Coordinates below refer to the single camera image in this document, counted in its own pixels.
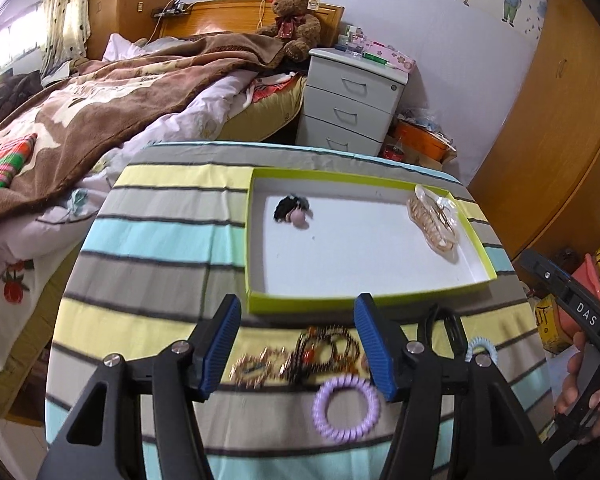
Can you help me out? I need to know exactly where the wooden door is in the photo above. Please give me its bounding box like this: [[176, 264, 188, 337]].
[[87, 0, 181, 61]]

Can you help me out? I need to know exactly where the brown teddy bear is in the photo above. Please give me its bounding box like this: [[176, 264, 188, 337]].
[[256, 0, 323, 61]]

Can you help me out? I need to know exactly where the brown printed blanket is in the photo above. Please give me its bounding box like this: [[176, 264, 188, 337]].
[[0, 32, 291, 241]]

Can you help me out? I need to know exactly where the black hair tie pink ball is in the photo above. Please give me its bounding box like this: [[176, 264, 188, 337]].
[[272, 192, 313, 229]]

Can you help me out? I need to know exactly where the pink floral box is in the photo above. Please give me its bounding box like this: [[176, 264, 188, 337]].
[[362, 40, 415, 72]]

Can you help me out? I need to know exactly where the pink plastic stool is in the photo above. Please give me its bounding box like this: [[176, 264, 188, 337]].
[[555, 252, 600, 346]]

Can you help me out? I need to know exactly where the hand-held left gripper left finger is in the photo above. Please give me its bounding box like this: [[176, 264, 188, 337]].
[[37, 294, 242, 480]]

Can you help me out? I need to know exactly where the yellow printed bag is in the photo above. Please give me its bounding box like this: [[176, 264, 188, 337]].
[[532, 242, 600, 356]]

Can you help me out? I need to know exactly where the dotted curtain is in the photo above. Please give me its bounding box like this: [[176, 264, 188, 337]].
[[42, 0, 93, 68]]

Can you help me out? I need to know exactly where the bed with brown blanket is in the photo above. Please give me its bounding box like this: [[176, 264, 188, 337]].
[[0, 34, 301, 376]]

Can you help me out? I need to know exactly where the blue spiral hair tie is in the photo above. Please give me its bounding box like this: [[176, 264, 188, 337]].
[[464, 336, 495, 362]]

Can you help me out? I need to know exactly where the person's right hand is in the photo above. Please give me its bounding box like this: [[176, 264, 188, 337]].
[[554, 347, 600, 441]]

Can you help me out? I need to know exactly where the green-edged white box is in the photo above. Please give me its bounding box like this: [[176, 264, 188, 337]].
[[245, 167, 497, 316]]

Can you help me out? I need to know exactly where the black wristband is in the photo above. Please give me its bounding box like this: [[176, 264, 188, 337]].
[[416, 304, 467, 361]]

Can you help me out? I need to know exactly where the dark red beaded bracelet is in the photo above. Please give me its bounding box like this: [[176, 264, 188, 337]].
[[280, 327, 370, 387]]

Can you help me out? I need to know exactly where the plaid pillow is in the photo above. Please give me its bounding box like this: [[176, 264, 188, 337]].
[[0, 132, 38, 196]]

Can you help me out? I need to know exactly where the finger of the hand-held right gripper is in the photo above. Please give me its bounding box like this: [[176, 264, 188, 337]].
[[519, 249, 576, 307]]

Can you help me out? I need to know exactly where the wooden wardrobe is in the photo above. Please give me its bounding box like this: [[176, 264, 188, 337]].
[[467, 0, 600, 281]]

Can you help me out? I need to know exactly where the gold chain bracelet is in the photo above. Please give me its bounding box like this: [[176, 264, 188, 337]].
[[229, 346, 293, 386]]

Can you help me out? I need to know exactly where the yellow bed mattress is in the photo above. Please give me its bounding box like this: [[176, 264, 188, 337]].
[[230, 80, 306, 142]]

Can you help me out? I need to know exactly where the red white cloth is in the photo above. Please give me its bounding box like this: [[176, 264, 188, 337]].
[[245, 72, 301, 108]]

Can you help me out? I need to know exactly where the purple spiral hair tie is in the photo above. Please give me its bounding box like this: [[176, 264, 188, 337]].
[[312, 376, 382, 442]]

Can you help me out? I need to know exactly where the beige hair claw clip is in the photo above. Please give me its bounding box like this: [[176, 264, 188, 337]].
[[407, 185, 463, 263]]

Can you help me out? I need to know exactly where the power strip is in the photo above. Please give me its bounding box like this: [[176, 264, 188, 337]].
[[152, 2, 193, 17]]

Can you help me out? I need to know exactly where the orange box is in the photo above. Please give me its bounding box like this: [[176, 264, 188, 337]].
[[392, 120, 458, 163]]

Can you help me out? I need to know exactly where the dark cloth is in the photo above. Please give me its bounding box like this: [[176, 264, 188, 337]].
[[0, 72, 43, 131]]

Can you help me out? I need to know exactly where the white drawer nightstand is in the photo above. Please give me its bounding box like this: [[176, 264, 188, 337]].
[[295, 47, 411, 158]]

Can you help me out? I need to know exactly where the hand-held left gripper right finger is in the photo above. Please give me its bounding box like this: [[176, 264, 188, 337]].
[[354, 293, 548, 480]]

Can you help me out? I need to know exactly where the wooden bed headboard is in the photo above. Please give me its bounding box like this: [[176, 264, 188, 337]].
[[157, 0, 346, 43]]

